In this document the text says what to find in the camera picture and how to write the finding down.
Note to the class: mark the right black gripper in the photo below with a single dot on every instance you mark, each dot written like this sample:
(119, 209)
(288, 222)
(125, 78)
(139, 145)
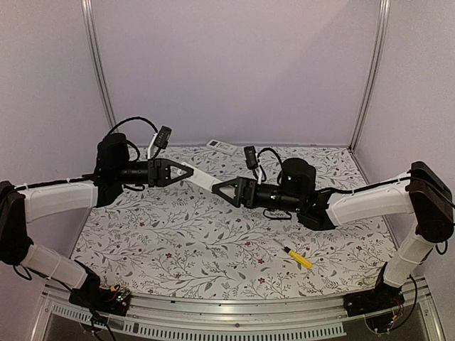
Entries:
(244, 192)

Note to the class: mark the aluminium frame post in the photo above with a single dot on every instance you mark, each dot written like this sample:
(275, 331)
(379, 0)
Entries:
(378, 47)
(95, 54)

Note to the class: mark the front aluminium rail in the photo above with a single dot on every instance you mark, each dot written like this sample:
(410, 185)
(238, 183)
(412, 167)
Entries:
(303, 318)

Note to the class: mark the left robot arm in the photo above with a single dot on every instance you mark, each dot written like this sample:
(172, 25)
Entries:
(114, 169)

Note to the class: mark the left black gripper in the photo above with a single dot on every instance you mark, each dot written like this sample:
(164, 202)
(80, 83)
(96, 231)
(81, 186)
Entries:
(156, 175)

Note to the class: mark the left aluminium frame post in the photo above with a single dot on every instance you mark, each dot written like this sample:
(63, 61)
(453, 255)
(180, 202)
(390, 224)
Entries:
(95, 54)

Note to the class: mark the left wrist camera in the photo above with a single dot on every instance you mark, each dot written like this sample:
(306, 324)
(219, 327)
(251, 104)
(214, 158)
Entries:
(162, 137)

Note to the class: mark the white air conditioner remote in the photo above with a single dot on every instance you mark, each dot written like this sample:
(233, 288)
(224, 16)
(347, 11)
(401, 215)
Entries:
(201, 178)

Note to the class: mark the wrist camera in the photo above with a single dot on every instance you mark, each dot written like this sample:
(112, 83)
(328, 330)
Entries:
(162, 137)
(250, 157)

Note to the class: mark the right aluminium frame post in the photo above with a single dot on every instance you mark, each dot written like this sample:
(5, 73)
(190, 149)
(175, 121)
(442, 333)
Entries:
(378, 47)

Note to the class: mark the floral patterned table mat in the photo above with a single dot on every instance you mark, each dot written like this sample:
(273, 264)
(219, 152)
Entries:
(183, 241)

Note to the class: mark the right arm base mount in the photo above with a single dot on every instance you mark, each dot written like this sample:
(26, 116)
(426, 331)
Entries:
(381, 306)

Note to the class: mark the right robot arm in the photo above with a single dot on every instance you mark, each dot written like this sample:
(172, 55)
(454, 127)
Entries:
(419, 191)

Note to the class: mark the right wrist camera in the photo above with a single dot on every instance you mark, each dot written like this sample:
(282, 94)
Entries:
(250, 157)

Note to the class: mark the yellow handled screwdriver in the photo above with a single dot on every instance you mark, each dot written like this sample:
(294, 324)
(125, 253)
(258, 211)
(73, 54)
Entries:
(295, 256)

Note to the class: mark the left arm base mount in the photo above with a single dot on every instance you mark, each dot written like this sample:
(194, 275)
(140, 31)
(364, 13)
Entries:
(114, 300)

